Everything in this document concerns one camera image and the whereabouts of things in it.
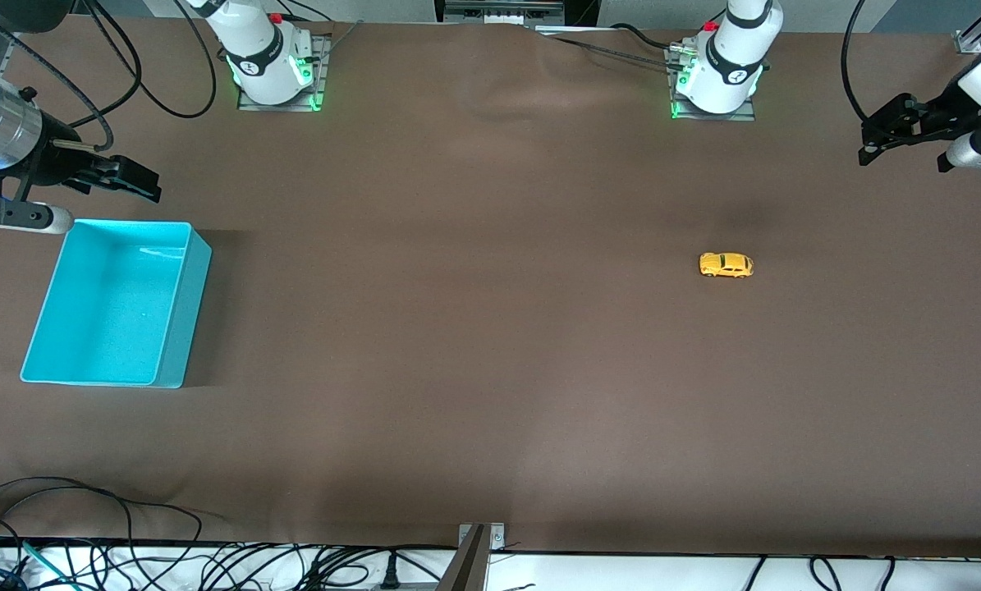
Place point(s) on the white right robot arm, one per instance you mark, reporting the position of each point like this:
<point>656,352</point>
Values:
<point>260,49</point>

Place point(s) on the grey metal pole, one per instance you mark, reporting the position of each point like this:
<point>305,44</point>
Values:
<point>465,570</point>

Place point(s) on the small metal bracket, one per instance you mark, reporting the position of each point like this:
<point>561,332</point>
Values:
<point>497,538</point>

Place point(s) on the turquoise plastic bin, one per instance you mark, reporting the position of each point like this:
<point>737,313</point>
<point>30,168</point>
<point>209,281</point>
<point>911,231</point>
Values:
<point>112,304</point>

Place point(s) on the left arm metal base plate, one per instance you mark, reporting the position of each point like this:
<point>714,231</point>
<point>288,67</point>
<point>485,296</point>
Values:
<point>677,111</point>

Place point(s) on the black power plug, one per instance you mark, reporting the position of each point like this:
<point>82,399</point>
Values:
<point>391,573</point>

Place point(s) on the yellow beetle toy car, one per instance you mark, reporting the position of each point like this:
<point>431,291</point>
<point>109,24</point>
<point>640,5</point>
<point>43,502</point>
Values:
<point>726,264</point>

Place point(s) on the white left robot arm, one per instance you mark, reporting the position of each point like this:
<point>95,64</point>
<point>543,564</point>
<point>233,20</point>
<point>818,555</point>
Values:
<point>732,49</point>

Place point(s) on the grey metal device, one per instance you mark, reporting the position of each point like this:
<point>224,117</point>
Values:
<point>498,10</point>

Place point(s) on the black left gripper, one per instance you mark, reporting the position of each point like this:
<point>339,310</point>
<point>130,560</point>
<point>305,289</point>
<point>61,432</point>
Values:
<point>936,116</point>

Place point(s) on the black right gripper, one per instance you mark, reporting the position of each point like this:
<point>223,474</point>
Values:
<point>53,158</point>

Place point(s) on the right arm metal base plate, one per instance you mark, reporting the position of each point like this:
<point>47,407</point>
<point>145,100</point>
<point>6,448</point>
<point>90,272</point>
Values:
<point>322,66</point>

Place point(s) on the brown table cloth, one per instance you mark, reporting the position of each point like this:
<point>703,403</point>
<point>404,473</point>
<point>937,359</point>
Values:
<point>490,369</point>

